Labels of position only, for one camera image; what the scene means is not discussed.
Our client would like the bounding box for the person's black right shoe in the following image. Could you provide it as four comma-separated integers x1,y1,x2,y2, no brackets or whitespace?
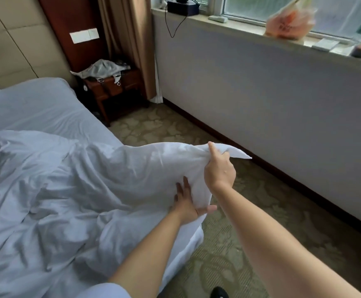
210,286,230,298

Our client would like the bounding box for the dark wooden nightstand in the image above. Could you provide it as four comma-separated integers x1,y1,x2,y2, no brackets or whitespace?
75,62,147,127

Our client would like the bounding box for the window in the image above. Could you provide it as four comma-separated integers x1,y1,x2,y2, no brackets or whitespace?
151,0,361,44

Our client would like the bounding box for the person's right hand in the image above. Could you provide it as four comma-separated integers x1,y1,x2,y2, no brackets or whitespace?
204,141,237,195

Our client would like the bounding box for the white bed sheet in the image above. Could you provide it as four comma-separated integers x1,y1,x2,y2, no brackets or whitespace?
0,77,206,298

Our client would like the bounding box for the beige padded headboard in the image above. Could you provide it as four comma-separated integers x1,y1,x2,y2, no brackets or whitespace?
0,0,76,89

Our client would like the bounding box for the dark wooden wall panel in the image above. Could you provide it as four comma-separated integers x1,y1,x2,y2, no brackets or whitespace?
36,0,107,75

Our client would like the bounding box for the person's white shirt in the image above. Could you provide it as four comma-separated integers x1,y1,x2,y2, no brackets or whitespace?
75,282,132,298

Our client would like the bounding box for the black cable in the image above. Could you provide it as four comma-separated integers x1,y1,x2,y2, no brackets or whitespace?
164,12,187,39

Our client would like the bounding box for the orange plastic bag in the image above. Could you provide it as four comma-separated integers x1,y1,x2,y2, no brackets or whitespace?
264,0,318,41

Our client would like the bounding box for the person's left forearm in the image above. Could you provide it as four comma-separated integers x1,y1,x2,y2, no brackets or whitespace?
108,211,184,298

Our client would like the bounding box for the white wall switch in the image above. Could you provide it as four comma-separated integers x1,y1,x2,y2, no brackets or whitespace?
69,28,101,45

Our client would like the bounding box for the black device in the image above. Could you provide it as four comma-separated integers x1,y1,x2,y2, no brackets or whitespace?
167,0,200,17

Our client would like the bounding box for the white flat box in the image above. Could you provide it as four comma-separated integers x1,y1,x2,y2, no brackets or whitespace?
311,38,341,53

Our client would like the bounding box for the person's right forearm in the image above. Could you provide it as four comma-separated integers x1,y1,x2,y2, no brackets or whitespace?
213,186,361,298

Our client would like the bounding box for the person's left hand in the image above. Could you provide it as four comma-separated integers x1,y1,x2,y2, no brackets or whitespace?
169,176,219,225

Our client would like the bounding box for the white duvet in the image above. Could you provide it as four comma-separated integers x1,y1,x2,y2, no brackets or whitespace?
0,130,252,298

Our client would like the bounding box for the brown curtain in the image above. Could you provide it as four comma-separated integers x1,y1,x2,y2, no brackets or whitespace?
96,0,164,104

